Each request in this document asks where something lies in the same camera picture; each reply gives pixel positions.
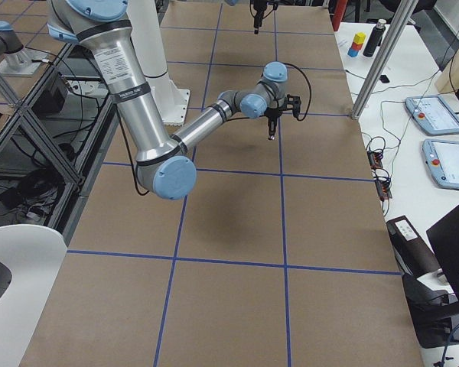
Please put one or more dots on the teach pendant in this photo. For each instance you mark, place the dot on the teach pendant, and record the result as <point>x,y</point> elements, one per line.
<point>442,160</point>
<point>433,115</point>

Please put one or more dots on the grey aluminium frame post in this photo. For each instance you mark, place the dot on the grey aluminium frame post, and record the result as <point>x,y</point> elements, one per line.
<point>389,41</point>

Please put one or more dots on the black electronic device box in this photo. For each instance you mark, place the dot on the black electronic device box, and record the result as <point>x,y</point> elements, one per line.
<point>416,256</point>

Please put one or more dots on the left teach pendant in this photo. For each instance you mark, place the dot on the left teach pendant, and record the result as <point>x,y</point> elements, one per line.
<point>433,115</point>

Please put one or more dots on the right teach pendant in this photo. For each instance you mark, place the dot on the right teach pendant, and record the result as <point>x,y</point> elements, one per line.
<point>442,160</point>

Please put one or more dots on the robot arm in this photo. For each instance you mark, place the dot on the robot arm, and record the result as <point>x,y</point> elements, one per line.
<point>162,167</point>

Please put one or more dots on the white chair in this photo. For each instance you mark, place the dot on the white chair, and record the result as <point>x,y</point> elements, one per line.
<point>33,254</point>

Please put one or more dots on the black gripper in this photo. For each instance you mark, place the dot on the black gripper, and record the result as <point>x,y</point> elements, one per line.
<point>271,115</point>
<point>257,15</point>

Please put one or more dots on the black laptop monitor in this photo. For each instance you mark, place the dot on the black laptop monitor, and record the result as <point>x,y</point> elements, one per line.
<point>444,239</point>

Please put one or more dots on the stacked colour blocks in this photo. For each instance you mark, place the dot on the stacked colour blocks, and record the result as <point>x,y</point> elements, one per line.
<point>357,44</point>

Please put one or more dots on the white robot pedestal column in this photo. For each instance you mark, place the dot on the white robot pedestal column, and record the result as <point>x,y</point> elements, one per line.
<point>171,101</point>

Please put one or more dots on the black water bottle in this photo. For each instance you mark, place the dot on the black water bottle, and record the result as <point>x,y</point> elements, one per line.
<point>375,37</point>

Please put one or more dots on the black usb hub with cables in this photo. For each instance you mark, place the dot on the black usb hub with cables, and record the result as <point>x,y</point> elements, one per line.
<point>381,176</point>

